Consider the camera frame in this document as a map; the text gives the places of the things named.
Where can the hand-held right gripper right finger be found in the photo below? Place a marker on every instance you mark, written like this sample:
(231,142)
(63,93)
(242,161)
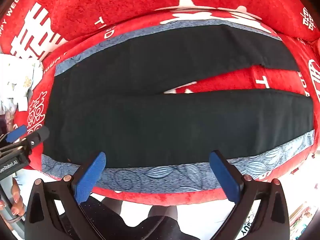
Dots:
(223,177)

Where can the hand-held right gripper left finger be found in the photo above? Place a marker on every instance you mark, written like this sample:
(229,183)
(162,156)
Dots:
(91,177)

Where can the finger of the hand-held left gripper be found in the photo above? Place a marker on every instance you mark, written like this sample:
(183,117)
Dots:
(37,136)
(16,133)

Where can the black sweater with grey collar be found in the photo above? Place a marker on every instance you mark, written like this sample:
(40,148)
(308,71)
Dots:
(162,120)

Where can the person's left hand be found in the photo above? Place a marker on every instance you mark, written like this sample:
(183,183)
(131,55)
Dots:
(17,200)

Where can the white floral cloth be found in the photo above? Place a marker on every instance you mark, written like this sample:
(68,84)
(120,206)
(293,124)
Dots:
(17,80)

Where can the printed white packaging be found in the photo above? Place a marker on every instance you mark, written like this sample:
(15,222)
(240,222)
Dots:
(250,226)

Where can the person's legs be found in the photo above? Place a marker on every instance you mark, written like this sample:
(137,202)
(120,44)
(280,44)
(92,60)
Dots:
(155,226)

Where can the red printed sofa cover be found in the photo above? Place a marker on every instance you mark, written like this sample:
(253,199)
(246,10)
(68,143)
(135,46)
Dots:
(100,7)

